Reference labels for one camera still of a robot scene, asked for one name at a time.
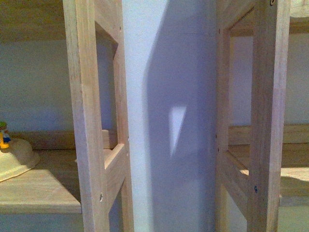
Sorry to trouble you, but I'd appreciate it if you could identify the wooden shelf unit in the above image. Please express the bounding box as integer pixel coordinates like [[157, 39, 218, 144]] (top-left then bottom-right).
[[0, 0, 134, 232], [215, 0, 309, 232]]

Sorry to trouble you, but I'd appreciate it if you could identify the left wooden shelf unit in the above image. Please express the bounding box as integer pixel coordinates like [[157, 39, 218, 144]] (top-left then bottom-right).
[[0, 0, 134, 232]]

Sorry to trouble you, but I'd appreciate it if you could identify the small colourful toy figure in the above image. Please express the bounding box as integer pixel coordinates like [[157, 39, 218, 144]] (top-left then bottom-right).
[[0, 121, 11, 149]]

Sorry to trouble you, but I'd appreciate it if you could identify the right wooden shelf unit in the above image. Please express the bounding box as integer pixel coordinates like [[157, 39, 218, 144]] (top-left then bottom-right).
[[215, 0, 309, 232]]

